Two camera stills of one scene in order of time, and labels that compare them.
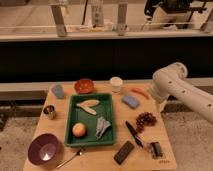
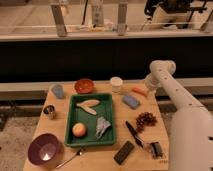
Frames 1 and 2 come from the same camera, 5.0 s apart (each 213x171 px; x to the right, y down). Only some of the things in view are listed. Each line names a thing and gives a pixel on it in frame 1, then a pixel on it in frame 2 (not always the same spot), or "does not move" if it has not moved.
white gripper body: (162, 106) to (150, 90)
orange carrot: (141, 91) does not move
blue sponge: (130, 101) does not move
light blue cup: (58, 90) does not move
